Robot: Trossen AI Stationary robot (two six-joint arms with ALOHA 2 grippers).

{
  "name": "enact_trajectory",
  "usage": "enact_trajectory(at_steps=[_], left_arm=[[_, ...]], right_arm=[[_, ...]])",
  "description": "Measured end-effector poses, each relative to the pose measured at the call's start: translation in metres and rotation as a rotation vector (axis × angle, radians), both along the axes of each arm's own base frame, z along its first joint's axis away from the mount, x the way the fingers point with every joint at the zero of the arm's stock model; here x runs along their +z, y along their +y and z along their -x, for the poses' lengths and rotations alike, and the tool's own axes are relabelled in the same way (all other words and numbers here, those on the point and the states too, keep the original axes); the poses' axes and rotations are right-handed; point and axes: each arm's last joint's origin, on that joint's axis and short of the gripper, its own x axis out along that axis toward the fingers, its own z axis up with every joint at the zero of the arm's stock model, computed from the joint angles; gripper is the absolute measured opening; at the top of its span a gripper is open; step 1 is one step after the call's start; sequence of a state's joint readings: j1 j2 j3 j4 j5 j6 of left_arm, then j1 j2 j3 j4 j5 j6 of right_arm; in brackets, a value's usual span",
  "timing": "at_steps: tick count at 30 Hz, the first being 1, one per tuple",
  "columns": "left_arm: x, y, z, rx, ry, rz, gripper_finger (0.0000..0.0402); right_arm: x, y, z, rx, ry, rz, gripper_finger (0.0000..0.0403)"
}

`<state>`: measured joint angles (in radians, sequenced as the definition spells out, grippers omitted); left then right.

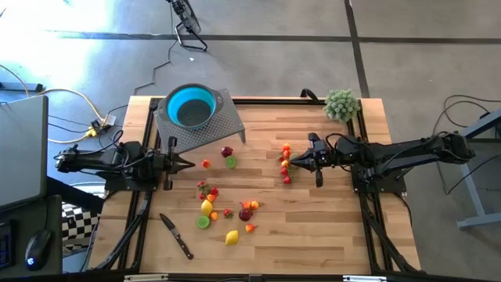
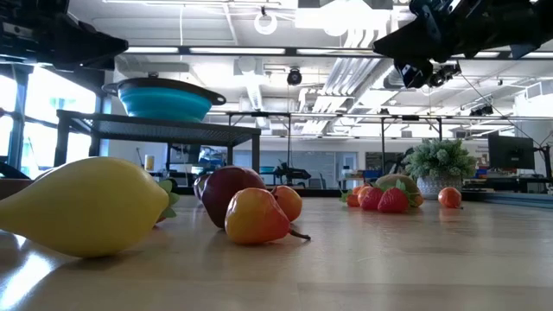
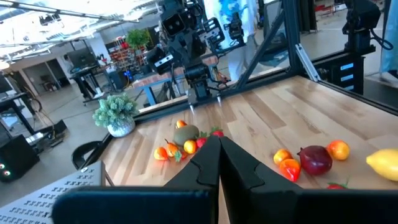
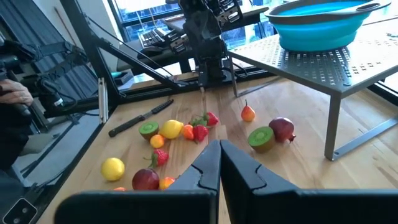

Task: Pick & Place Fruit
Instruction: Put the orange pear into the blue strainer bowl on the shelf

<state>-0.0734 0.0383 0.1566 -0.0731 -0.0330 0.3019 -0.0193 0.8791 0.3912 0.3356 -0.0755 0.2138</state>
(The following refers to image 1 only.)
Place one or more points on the dark desk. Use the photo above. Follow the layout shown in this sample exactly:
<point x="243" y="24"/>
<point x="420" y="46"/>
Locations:
<point x="56" y="235"/>

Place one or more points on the black kitchen knife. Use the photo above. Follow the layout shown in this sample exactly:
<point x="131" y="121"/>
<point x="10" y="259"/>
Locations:
<point x="176" y="236"/>

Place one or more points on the black computer mouse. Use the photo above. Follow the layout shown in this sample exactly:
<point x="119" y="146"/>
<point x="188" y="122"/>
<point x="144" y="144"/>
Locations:
<point x="38" y="249"/>

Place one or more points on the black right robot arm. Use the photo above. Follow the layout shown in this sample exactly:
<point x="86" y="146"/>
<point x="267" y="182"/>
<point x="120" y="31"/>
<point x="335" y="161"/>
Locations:
<point x="391" y="152"/>

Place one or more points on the black keyboard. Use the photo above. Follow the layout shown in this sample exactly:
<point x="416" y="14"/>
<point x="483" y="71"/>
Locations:
<point x="6" y="244"/>

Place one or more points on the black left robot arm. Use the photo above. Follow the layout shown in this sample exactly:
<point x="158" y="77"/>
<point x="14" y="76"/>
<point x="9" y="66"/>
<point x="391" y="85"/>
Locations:
<point x="98" y="162"/>

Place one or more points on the dark red toy apple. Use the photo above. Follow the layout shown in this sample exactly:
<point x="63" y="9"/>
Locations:
<point x="226" y="151"/>
<point x="245" y="214"/>

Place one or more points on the blue collapsible colander bowl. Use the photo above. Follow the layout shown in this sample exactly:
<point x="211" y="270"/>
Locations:
<point x="176" y="102"/>

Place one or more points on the olive green toy fruit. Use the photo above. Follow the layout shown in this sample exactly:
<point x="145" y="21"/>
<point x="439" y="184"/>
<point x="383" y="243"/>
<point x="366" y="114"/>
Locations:
<point x="294" y="155"/>

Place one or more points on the green potted plant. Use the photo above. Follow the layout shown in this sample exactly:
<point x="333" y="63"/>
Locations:
<point x="341" y="105"/>

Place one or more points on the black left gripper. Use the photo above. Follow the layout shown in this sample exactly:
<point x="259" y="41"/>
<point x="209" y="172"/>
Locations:
<point x="168" y="164"/>

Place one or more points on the black floor fan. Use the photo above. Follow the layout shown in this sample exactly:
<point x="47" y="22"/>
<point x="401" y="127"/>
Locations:
<point x="192" y="23"/>

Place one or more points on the gray metal table frame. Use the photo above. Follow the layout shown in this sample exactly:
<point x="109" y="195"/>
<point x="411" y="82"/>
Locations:
<point x="479" y="220"/>

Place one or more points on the silver bracket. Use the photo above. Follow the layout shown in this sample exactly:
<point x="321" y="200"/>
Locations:
<point x="364" y="279"/>
<point x="145" y="278"/>

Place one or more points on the green toy lime half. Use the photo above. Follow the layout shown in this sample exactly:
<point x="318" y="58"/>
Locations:
<point x="231" y="162"/>
<point x="202" y="222"/>

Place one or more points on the yellow orange toy peach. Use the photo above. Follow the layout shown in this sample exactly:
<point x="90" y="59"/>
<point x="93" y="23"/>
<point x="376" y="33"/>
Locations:
<point x="284" y="163"/>

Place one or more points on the red toy strawberry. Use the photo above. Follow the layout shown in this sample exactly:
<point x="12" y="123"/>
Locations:
<point x="227" y="212"/>
<point x="281" y="158"/>
<point x="287" y="179"/>
<point x="202" y="196"/>
<point x="214" y="191"/>
<point x="201" y="184"/>
<point x="284" y="171"/>

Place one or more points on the black white checkerboard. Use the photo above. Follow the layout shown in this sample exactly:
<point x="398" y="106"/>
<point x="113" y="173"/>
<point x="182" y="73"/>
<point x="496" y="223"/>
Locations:
<point x="76" y="225"/>

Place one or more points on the yellow toy lemon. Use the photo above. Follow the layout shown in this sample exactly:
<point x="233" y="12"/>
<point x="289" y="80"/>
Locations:
<point x="231" y="237"/>
<point x="206" y="207"/>

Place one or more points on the gray perforated metal riser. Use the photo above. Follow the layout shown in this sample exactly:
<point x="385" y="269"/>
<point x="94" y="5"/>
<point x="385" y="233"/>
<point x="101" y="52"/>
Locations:
<point x="219" y="129"/>

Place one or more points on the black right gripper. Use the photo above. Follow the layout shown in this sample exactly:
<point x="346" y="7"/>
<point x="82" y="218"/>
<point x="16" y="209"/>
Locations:
<point x="321" y="156"/>

